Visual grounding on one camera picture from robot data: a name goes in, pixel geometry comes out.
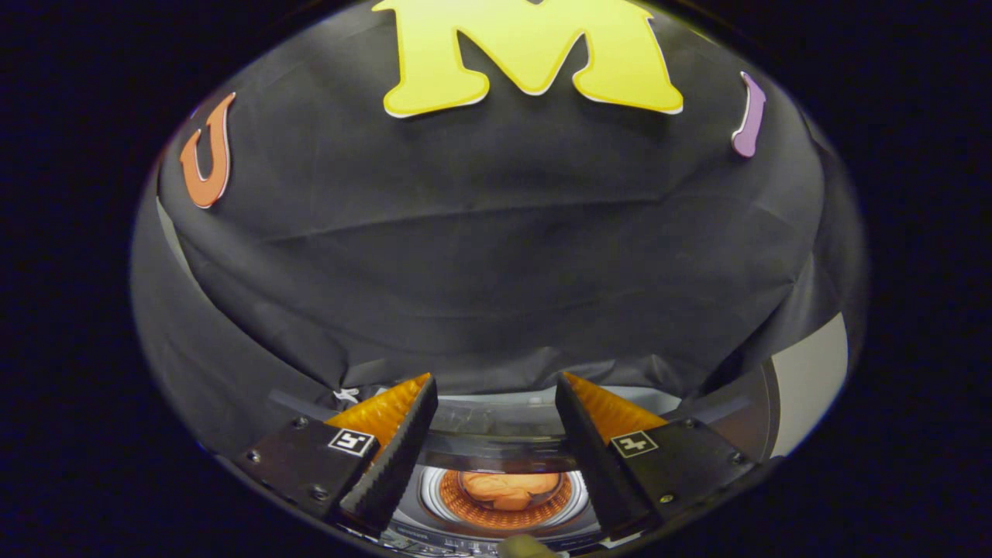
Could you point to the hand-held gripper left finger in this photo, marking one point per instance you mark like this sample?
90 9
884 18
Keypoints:
395 465

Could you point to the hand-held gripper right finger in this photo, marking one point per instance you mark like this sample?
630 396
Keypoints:
601 465

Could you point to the orange polo shirt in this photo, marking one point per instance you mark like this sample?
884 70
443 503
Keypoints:
508 488

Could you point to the black backdrop cloth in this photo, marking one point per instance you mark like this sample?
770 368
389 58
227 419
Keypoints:
496 232

